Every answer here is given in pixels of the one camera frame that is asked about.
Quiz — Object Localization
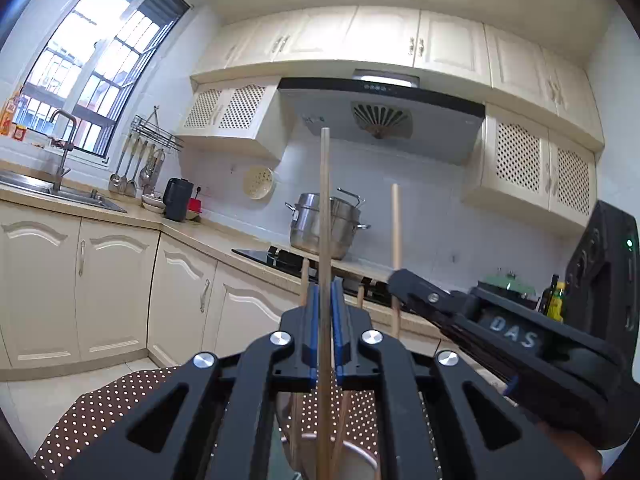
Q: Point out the red container behind kettle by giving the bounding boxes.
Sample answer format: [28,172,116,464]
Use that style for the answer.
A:
[186,186,202,220]

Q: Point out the black gas stove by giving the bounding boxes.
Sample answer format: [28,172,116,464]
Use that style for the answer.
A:
[230,245,396,309]

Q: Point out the hanging utensil rack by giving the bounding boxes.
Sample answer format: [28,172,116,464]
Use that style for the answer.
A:
[108,105,184,198]

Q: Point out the right lattice door cabinet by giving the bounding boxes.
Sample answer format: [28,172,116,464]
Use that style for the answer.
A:
[461,104,597,235]

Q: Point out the yellow green bottle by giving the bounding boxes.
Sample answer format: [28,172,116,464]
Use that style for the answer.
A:
[546,282,565,323]

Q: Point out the round bamboo wall trivet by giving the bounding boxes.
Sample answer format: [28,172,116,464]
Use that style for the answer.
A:
[243,166,276,200]

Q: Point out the brown polka dot tablecloth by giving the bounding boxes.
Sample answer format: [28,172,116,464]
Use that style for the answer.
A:
[31,366,444,480]

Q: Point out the lattice door cabinet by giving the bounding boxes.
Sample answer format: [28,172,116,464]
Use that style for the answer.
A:
[177,77,295,160]
[461,104,597,235]

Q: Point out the green electric cooker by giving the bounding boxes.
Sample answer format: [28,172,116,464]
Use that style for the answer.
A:
[477,271,537,310]

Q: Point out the stainless steel steamer pot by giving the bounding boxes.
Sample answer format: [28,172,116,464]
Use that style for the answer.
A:
[284,186,372,261]

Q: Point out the kitchen faucet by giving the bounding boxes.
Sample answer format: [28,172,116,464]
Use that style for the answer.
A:
[50,110,77,193]

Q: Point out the pink utensil holder cup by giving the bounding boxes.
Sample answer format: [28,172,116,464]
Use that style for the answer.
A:
[280,430,378,480]

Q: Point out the stainless steel sink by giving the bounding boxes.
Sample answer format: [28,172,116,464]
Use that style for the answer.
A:
[0,170,127,214]

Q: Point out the window with bars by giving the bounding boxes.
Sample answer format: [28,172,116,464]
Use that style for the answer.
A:
[10,0,190,157]

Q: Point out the lower cream cabinets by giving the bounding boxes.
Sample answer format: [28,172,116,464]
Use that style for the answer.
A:
[1,203,300,380]

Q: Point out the orange bottle on windowsill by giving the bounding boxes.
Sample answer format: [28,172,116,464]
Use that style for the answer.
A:
[0,96,16,136]

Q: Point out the cream cabinets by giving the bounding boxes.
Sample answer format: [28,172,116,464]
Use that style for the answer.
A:
[191,6,605,153]
[1,203,300,380]

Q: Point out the left lattice door cabinet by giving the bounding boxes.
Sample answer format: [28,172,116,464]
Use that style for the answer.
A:
[177,77,295,160]

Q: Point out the person's right hand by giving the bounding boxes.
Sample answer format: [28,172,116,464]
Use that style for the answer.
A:
[537,422,603,480]

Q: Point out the upper cream cabinets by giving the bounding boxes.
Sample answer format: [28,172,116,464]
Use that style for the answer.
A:
[191,6,605,153]

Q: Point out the dark olive oil bottle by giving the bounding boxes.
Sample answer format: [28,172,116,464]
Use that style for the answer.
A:
[538,274,559,315]

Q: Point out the range hood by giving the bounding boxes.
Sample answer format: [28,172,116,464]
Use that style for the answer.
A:
[279,77,486,166]

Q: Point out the black electric kettle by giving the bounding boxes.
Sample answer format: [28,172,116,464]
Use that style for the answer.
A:
[163,178,193,222]

